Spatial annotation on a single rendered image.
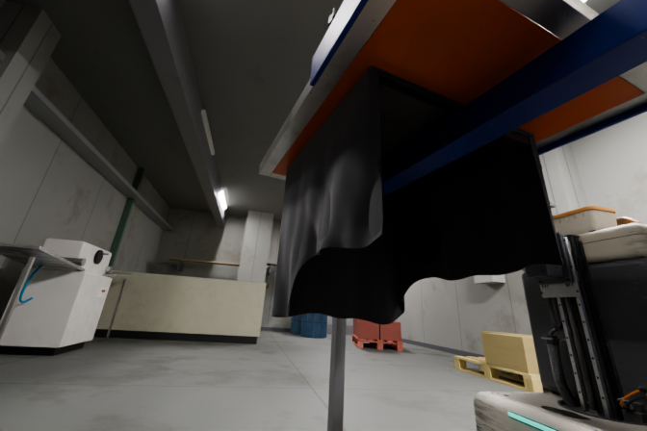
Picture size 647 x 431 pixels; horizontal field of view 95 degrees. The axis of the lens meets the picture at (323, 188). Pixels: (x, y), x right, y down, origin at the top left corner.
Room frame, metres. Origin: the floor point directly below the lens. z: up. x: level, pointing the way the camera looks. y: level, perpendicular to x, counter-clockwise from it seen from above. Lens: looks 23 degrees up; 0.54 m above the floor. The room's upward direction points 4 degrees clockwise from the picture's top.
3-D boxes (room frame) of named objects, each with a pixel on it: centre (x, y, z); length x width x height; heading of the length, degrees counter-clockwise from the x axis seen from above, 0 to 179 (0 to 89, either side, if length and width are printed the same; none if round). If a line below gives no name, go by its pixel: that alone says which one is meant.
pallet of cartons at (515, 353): (3.64, -2.22, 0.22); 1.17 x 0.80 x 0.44; 12
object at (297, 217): (0.62, 0.01, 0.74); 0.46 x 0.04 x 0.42; 23
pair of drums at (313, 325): (7.83, 0.14, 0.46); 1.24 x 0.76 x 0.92; 12
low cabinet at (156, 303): (6.09, 2.25, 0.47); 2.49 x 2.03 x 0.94; 102
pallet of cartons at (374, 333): (6.34, -1.18, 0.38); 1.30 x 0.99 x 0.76; 9
